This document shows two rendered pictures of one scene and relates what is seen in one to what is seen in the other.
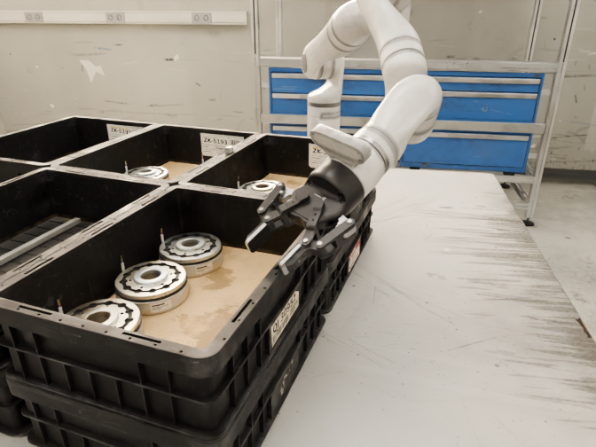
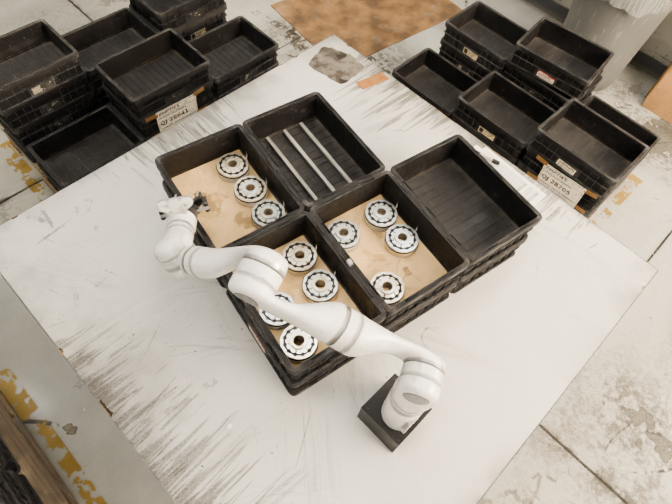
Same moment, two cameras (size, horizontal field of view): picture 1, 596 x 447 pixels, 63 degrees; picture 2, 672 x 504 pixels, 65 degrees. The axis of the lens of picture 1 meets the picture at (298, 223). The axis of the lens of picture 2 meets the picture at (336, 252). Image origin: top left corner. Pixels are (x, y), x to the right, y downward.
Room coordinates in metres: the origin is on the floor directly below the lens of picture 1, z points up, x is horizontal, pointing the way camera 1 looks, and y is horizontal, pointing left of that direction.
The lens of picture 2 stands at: (1.34, -0.51, 2.19)
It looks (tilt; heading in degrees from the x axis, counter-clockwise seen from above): 59 degrees down; 118
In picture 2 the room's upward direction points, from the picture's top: 9 degrees clockwise
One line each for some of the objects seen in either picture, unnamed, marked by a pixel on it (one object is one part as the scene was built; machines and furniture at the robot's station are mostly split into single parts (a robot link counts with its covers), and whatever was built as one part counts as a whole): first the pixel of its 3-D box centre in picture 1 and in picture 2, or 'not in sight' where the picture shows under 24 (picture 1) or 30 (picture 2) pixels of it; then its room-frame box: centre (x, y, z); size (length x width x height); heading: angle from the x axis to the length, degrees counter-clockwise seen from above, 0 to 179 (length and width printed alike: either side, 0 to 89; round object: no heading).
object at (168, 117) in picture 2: not in sight; (178, 115); (-0.15, 0.58, 0.41); 0.31 x 0.02 x 0.16; 80
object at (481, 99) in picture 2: not in sight; (496, 131); (1.03, 1.56, 0.31); 0.40 x 0.30 x 0.34; 170
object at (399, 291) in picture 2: not in sight; (387, 287); (1.14, 0.19, 0.86); 0.10 x 0.10 x 0.01
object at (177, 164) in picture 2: (190, 283); (230, 195); (0.59, 0.15, 0.87); 0.40 x 0.30 x 0.11; 160
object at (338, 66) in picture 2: not in sight; (335, 63); (0.38, 1.02, 0.71); 0.22 x 0.19 x 0.01; 170
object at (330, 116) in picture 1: (323, 134); (404, 403); (1.36, -0.07, 0.89); 0.09 x 0.09 x 0.17; 79
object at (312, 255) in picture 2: not in sight; (299, 255); (0.88, 0.12, 0.86); 0.10 x 0.10 x 0.01
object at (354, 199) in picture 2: (169, 174); (385, 246); (1.07, 0.30, 0.87); 0.40 x 0.30 x 0.11; 160
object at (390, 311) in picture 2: (167, 152); (387, 237); (1.07, 0.30, 0.92); 0.40 x 0.30 x 0.02; 160
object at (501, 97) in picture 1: (467, 122); not in sight; (2.75, -0.97, 0.60); 0.72 x 0.03 x 0.56; 80
